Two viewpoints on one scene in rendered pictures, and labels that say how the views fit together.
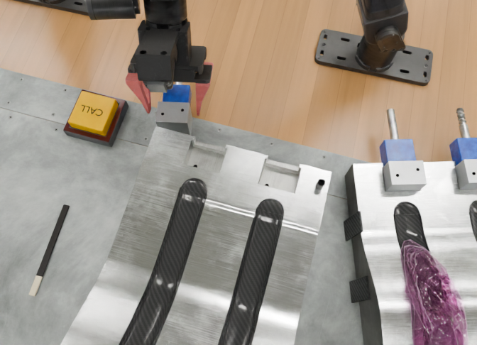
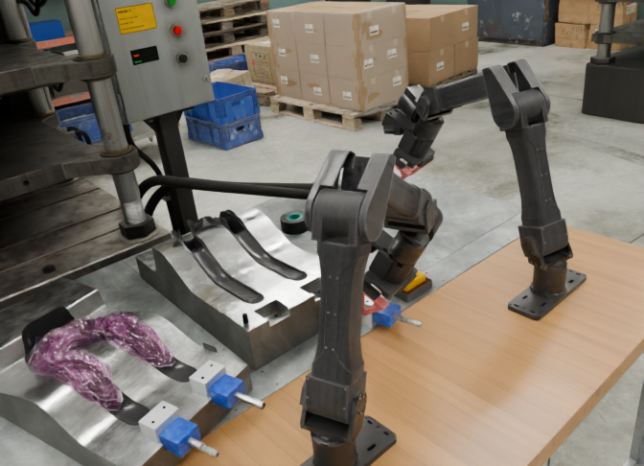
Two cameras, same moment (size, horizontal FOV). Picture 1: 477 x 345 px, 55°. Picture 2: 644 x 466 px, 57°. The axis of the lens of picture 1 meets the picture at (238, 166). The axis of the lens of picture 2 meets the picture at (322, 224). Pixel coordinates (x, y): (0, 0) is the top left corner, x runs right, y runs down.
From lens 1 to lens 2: 113 cm
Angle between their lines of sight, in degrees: 77
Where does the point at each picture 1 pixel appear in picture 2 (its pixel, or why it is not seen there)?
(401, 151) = (224, 384)
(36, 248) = not seen: hidden behind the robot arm
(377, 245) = (188, 348)
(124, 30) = (484, 317)
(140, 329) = (248, 241)
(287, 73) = (370, 395)
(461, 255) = (134, 379)
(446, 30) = not seen: outside the picture
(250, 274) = (233, 287)
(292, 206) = (247, 307)
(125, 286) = (274, 245)
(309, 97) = not seen: hidden behind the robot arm
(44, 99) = (441, 271)
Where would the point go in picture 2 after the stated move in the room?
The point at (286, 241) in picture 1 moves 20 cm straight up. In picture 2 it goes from (233, 300) to (214, 207)
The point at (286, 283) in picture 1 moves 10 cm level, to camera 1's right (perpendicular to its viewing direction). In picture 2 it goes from (214, 294) to (176, 321)
